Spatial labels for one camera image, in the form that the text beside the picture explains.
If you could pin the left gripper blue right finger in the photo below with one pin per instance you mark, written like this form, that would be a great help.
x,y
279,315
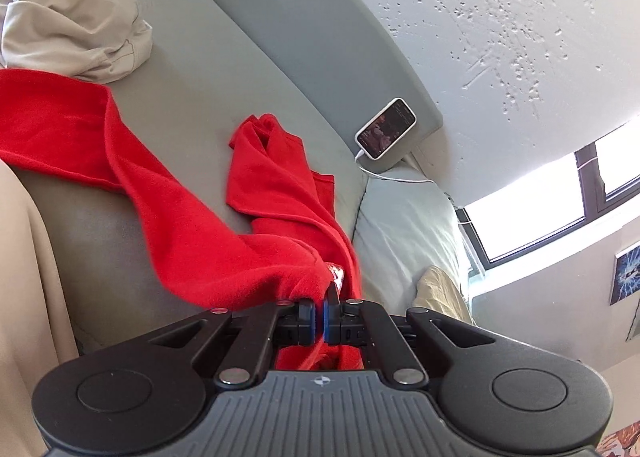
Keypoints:
x,y
366,326

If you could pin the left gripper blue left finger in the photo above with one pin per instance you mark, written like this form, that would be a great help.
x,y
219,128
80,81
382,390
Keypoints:
x,y
264,331

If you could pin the red garment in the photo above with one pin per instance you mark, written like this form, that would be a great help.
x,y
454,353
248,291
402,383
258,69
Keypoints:
x,y
295,249

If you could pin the tan blanket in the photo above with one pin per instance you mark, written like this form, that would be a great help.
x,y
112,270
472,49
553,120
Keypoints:
x,y
437,292

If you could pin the white smartphone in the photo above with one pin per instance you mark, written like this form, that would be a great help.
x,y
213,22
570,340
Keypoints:
x,y
386,129

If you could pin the grey sofa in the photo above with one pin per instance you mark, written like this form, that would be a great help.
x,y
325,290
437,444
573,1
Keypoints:
x,y
204,77

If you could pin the beige crumpled garment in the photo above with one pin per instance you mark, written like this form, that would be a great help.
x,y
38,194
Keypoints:
x,y
100,41

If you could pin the window frame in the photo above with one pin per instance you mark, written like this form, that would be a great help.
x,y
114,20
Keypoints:
x,y
554,200

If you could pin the blue wall picture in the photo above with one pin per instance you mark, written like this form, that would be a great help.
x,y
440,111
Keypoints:
x,y
626,276

